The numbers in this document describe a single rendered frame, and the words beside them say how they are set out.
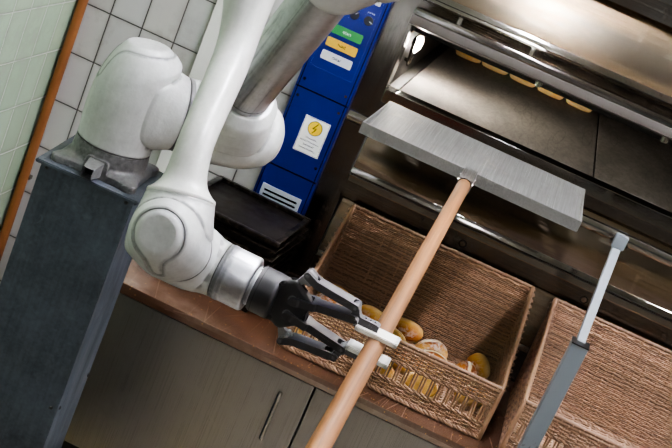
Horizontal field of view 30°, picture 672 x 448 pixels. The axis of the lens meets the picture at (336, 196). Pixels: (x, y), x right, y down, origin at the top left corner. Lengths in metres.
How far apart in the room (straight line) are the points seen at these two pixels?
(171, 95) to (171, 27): 1.08
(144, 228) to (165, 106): 0.77
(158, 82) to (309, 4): 0.42
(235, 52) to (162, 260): 0.39
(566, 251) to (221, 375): 0.99
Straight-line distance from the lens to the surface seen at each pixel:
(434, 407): 3.08
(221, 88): 1.87
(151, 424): 3.23
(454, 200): 2.60
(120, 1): 3.57
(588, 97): 3.18
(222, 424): 3.16
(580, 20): 3.31
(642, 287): 3.43
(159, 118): 2.46
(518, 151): 3.36
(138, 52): 2.45
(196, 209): 1.75
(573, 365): 2.88
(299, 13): 2.18
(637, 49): 3.32
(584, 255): 3.41
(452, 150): 3.03
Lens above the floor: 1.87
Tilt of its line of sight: 17 degrees down
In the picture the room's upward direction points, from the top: 23 degrees clockwise
